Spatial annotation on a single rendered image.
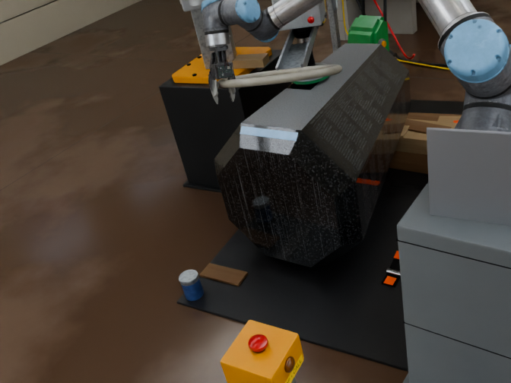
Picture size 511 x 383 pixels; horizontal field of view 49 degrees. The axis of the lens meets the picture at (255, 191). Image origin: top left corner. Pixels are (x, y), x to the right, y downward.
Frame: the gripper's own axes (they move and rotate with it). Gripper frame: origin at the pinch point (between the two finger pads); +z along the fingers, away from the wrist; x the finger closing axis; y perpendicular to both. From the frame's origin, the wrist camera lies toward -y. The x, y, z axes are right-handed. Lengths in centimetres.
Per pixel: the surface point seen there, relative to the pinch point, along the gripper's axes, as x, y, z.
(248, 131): 16.3, -36.0, 19.1
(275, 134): 25.9, -24.3, 20.9
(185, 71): 5, -140, -8
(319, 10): 58, -40, -31
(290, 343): -17, 119, 38
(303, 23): 51, -45, -26
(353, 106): 70, -37, 15
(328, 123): 51, -24, 19
